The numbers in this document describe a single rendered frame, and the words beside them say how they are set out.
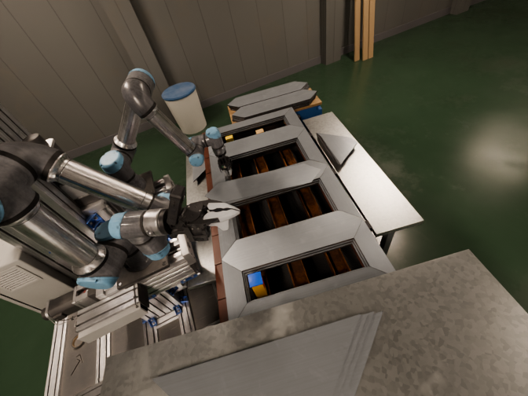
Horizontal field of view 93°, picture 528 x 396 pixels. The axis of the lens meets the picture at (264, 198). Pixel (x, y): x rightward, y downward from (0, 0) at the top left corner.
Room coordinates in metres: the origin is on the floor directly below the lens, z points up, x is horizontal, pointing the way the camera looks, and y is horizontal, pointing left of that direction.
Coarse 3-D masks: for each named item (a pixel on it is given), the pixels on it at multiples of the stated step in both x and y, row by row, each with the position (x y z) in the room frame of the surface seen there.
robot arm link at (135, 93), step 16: (128, 80) 1.19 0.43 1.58; (128, 96) 1.14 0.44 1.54; (144, 96) 1.14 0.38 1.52; (144, 112) 1.11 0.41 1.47; (160, 112) 1.15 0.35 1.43; (160, 128) 1.11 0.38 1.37; (176, 128) 1.14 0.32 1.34; (176, 144) 1.11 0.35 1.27; (192, 144) 1.14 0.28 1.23; (192, 160) 1.09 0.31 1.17
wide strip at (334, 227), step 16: (304, 224) 0.75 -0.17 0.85; (320, 224) 0.72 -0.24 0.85; (336, 224) 0.70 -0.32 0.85; (352, 224) 0.67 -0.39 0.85; (240, 240) 0.75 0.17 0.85; (256, 240) 0.73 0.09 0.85; (272, 240) 0.70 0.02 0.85; (288, 240) 0.68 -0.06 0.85; (304, 240) 0.65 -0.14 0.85; (320, 240) 0.63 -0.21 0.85; (336, 240) 0.61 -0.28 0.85; (224, 256) 0.69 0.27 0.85; (240, 256) 0.66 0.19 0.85; (256, 256) 0.64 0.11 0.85; (272, 256) 0.61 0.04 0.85; (288, 256) 0.59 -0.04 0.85
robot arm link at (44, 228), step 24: (0, 168) 0.57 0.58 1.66; (24, 168) 0.59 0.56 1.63; (0, 192) 0.51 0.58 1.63; (24, 192) 0.55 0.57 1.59; (0, 216) 0.48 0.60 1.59; (24, 216) 0.51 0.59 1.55; (48, 216) 0.55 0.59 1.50; (48, 240) 0.51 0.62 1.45; (72, 240) 0.53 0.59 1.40; (72, 264) 0.51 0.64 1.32; (96, 264) 0.51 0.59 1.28; (120, 264) 0.55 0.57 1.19; (96, 288) 0.49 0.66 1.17
